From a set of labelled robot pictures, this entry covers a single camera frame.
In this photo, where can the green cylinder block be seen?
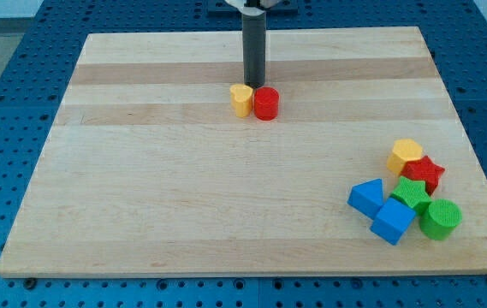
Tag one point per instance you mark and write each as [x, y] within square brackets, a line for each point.
[440, 219]

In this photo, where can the red cylinder block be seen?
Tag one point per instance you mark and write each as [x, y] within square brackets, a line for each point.
[266, 103]

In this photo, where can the wooden board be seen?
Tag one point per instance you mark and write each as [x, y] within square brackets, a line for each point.
[147, 172]

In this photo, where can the yellow heart block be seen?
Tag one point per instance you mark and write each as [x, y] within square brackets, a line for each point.
[241, 99]

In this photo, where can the blue triangle block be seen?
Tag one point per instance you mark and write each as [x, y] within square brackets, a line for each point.
[367, 197]

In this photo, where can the blue cube block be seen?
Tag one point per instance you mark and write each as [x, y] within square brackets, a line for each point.
[392, 221]

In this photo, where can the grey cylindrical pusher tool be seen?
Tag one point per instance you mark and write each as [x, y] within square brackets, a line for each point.
[253, 44]

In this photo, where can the yellow hexagon block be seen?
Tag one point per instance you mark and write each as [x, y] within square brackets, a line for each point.
[403, 151]

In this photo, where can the green star block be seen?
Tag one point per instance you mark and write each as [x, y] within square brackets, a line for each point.
[412, 193]

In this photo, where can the red star block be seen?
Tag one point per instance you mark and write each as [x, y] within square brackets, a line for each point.
[424, 169]

